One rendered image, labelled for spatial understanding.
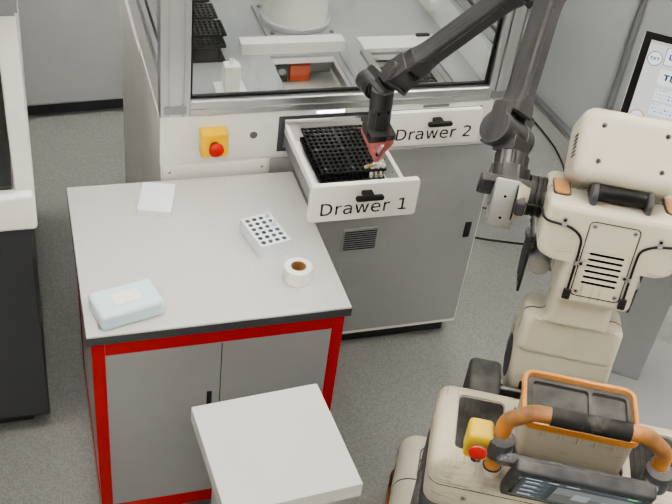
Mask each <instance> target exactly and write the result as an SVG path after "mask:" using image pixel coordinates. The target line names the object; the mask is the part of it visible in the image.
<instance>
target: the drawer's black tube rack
mask: <svg viewBox="0 0 672 504"><path fill-rule="evenodd" d="M354 127H355V128H354ZM359 127H362V125H344V126H327V127H310V128H301V132H302V134H303V136H304V137H300V142H301V144H302V147H303V149H304V152H305V153H306V155H307V157H308V159H309V161H310V164H311V166H312V168H313V170H314V172H315V174H316V176H317V179H318V181H319V183H333V182H346V181H360V180H373V179H385V177H384V175H383V177H379V175H378V178H375V177H374V174H375V172H374V174H373V178H370V177H369V173H370V172H362V173H348V174H335V175H322V174H321V172H320V170H321V169H325V170H327V169H334V168H348V167H352V168H353V169H354V167H362V166H364V165H367V164H370V163H372V162H373V159H372V156H371V155H370V154H369V151H368V148H367V145H366V143H365V140H364V137H363V134H362V132H361V128H359ZM339 128H341V129H339ZM345 128H346V129H345ZM323 129H325V130H323ZM329 129H330V130H329ZM303 130H304V131H303ZM308 130H310V131H308ZM346 131H347V132H346ZM351 131H353V132H351ZM330 132H331V133H330ZM337 132H339V133H337ZM314 133H316V134H314ZM320 133H322V134H320Z"/></svg>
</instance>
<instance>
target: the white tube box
mask: <svg viewBox="0 0 672 504"><path fill-rule="evenodd" d="M272 220H275V218H274V217H273V216H272V215H271V213H270V217H269V218H266V217H265V213H264V214H260V215H255V216H251V217H247V218H243V219H240V232H241V233H242V235H243V236H244V237H245V239H246V240H247V241H248V243H249V244H250V245H251V247H252V248H253V249H254V251H255V252H256V254H257V255H258V256H259V258H260V259H262V258H266V257H270V256H273V255H277V254H281V253H285V252H289V251H290V247H291V239H290V237H289V236H288V235H287V234H286V232H285V231H284V230H283V228H282V227H281V226H280V225H279V223H278V222H277V224H276V226H272Z"/></svg>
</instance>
